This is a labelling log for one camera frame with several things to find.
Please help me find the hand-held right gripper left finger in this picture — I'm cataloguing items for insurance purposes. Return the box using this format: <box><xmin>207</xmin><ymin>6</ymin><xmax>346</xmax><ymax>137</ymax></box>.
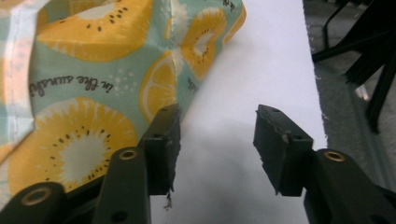
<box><xmin>92</xmin><ymin>104</ymin><xmax>182</xmax><ymax>224</ymax></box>

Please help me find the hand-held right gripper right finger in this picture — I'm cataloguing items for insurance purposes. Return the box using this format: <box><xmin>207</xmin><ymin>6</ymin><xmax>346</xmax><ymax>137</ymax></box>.
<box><xmin>252</xmin><ymin>104</ymin><xmax>396</xmax><ymax>224</ymax></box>

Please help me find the fruit print green cloth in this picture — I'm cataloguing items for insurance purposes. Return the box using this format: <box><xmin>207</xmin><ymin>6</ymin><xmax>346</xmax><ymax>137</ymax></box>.
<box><xmin>0</xmin><ymin>0</ymin><xmax>248</xmax><ymax>210</ymax></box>

